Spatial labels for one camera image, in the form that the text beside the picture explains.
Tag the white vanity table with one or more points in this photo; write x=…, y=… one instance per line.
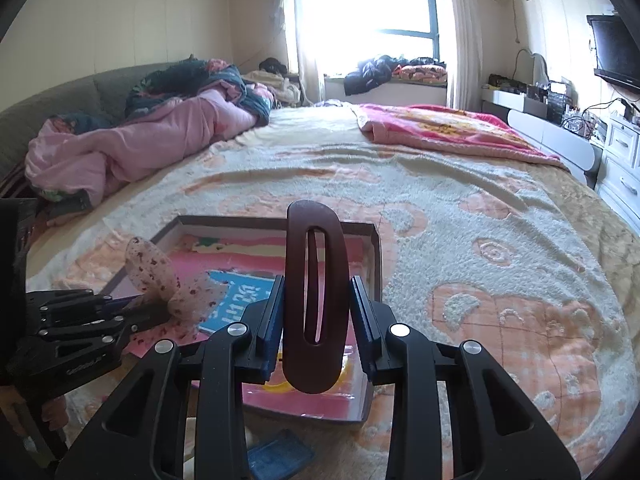
x=550, y=135

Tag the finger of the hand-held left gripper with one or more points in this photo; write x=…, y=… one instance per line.
x=70, y=302
x=85, y=329

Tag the dark jacket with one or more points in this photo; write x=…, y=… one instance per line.
x=370, y=74

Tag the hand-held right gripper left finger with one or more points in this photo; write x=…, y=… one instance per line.
x=270, y=331

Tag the colourful folded blanket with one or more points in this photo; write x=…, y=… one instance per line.
x=422, y=71

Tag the pink orange blanket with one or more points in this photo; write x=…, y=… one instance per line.
x=450, y=127

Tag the cream orange printed blanket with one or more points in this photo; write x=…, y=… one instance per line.
x=450, y=220

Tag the blue small box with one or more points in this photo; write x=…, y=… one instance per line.
x=280, y=457

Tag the black television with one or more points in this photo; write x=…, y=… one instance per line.
x=617, y=50

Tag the window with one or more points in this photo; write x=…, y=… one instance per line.
x=365, y=10

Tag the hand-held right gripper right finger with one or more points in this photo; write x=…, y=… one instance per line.
x=365, y=331

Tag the brown hair clip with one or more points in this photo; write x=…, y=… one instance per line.
x=293, y=285

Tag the black bag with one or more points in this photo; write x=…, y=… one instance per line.
x=272, y=65

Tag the cream pillow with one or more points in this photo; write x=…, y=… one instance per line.
x=272, y=87

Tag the grey padded headboard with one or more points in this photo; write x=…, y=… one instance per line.
x=60, y=100

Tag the speckled pink hair clip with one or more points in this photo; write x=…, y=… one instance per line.
x=150, y=265

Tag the white curtain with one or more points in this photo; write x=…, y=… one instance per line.
x=300, y=35
x=462, y=35

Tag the vanity mirror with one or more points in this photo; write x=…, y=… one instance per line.
x=531, y=67

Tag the white dresser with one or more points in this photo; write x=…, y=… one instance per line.
x=622, y=160

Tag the window sill bench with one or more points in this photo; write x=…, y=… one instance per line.
x=390, y=95

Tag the pink floral quilt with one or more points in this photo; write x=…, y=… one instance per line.
x=165, y=135

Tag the grey shallow box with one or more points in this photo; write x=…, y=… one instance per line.
x=240, y=245

